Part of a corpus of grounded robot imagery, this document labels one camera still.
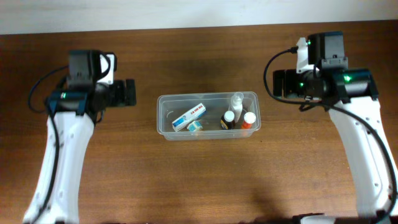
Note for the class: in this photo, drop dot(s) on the dark bottle white cap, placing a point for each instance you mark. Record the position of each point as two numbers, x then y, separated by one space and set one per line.
227 121

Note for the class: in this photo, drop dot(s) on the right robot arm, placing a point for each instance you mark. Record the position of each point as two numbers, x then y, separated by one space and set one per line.
352 101

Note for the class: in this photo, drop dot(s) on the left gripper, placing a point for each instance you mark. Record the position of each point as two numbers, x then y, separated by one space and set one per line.
129 92

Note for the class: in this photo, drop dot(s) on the clear plastic container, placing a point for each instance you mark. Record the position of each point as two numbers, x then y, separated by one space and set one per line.
170 107

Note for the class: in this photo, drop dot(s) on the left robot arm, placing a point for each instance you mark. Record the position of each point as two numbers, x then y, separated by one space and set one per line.
72 117

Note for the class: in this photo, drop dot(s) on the gold lid balm jar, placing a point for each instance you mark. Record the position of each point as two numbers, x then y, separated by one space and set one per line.
195 126

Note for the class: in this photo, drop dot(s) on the orange tube white cap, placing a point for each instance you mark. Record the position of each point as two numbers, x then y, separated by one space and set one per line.
248 120

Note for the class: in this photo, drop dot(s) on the white spray bottle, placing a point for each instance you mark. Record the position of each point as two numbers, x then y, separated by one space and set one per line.
236 105

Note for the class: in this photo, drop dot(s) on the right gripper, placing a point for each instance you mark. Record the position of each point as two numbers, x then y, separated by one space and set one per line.
278 83

